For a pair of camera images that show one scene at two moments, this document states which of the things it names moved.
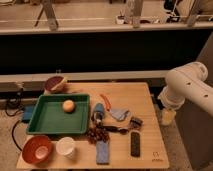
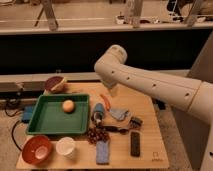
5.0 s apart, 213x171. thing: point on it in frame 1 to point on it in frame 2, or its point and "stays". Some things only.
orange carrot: [106, 102] stays
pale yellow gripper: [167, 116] to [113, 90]
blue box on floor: [27, 112] stays
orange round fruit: [68, 106] stays
